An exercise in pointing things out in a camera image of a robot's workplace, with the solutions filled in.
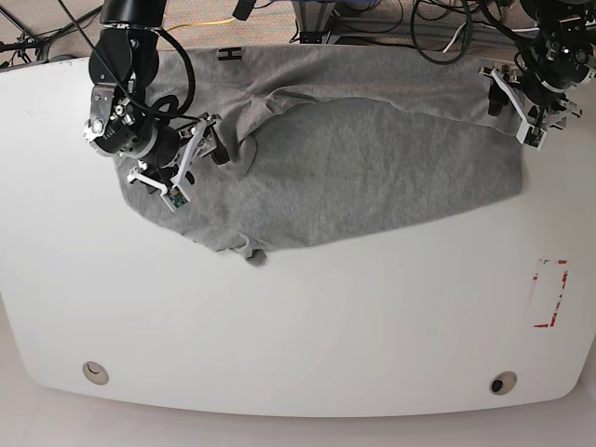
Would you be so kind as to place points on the red tape rectangle marking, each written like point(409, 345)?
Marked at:
point(546, 293)

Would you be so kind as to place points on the grey Hugging Face T-shirt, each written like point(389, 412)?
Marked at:
point(332, 142)

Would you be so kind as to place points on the aluminium frame base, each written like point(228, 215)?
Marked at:
point(318, 21)

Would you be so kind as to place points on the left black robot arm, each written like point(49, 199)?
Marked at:
point(542, 12)

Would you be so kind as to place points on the table cable grommet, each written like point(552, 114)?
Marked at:
point(95, 373)
point(503, 383)

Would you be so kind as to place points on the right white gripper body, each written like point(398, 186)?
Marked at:
point(117, 128)

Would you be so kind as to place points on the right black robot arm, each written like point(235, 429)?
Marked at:
point(126, 58)

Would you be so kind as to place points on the right table cable grommet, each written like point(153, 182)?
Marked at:
point(503, 383)

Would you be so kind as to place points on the black tripod legs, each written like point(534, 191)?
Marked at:
point(47, 22)

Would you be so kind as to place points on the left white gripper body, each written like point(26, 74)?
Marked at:
point(560, 57)

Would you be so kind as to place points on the left table cable grommet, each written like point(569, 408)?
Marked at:
point(95, 373)

